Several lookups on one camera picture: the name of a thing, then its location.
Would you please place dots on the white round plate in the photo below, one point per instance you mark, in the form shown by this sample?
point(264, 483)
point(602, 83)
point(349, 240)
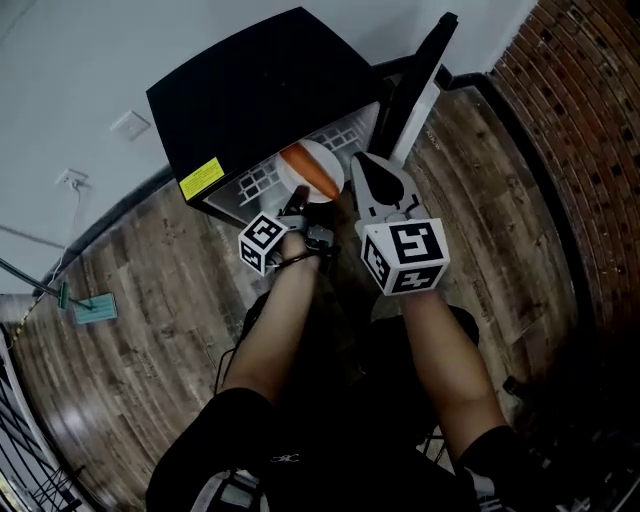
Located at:
point(290, 177)

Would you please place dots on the teal flat mop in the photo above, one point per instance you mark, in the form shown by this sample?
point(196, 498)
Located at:
point(97, 309)

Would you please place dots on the black mini fridge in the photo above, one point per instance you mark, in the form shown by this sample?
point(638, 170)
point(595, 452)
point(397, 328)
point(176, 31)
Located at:
point(255, 95)

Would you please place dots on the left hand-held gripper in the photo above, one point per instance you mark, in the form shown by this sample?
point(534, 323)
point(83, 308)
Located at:
point(260, 240)

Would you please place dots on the orange carrot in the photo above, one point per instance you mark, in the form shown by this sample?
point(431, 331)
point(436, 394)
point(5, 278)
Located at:
point(312, 170)

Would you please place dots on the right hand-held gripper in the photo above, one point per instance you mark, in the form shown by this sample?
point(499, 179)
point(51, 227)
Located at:
point(407, 255)

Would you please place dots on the white wall socket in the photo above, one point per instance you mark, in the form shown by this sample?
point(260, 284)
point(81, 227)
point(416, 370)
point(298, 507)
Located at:
point(72, 178)
point(130, 125)

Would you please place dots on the black metal railing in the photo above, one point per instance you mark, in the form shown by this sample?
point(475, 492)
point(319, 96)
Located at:
point(25, 450)

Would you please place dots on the person's left forearm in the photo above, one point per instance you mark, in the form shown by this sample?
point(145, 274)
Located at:
point(280, 325)

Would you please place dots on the person's right forearm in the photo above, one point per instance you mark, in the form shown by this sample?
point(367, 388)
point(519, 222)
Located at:
point(445, 360)

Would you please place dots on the person's black clothing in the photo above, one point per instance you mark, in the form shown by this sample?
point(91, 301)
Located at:
point(350, 440)

